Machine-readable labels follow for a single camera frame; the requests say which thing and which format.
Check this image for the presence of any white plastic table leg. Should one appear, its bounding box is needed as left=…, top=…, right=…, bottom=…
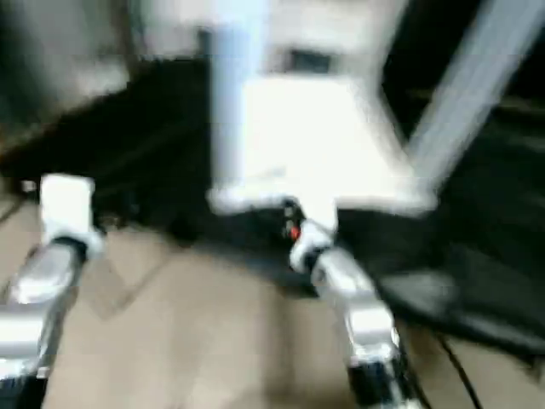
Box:
left=206, top=0, right=272, bottom=202
left=407, top=0, right=545, bottom=193

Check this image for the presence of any black mat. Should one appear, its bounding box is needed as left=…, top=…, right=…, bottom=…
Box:
left=0, top=55, right=545, bottom=352

